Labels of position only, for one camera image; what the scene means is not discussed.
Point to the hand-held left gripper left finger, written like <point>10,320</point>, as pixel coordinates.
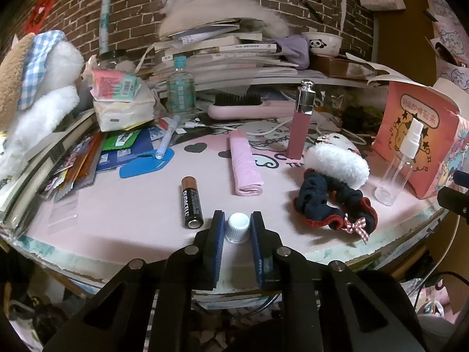
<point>219,244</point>

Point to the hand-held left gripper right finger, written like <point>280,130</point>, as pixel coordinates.
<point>258,251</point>

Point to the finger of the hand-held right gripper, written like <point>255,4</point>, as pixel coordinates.
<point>462,177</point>
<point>454,201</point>

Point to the white ribbed bottle cap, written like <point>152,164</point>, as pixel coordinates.
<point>237,227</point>

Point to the black and copper battery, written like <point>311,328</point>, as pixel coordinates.
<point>190,201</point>

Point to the clear spray bottle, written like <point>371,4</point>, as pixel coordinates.
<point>395,172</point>

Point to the navy scrunchie with gingham bow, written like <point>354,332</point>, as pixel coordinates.
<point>318,205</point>

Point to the pink plastic bag roll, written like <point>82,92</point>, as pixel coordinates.
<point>243,161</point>

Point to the pink cartoon paper bag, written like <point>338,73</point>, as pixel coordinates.
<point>399,106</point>

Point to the white fluffy scrunchie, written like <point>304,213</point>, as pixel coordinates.
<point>337,165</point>

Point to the pink lip gloss tube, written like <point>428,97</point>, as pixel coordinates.
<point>298,128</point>

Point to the pink printed desk mat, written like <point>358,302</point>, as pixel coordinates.
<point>128,209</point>

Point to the white pen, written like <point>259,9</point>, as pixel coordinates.
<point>166,139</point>

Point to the pink hairbrush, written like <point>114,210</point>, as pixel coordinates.
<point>252,110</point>

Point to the pile of sachets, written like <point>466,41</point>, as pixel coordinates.
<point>110,157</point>

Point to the pink cartoon posters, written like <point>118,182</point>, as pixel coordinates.
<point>450,36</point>

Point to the clear plastic sheet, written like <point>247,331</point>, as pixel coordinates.
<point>62,214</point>

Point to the white tissue pack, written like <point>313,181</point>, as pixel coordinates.
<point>121,113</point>

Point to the brown box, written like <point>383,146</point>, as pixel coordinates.
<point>337,66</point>

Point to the stack of books and papers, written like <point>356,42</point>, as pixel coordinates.
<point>227,58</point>

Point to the pink and green tissue pack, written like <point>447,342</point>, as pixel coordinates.
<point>113,84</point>

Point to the white panda bowl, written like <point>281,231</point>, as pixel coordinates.
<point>322,44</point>

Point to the white feather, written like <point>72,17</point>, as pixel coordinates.
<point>342,14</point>

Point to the purple cloth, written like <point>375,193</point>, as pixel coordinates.
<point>293,49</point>

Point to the glass jar with black lid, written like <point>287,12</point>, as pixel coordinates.
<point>111,57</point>

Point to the white fluffy fur piece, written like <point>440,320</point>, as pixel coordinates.
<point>220,7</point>

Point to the plush toy with gingham cloth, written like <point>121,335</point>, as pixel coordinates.
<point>55,66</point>

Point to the teal rolled paper tube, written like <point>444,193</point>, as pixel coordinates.
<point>106,14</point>

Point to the red wall ornament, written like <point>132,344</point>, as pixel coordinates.
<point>38,13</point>

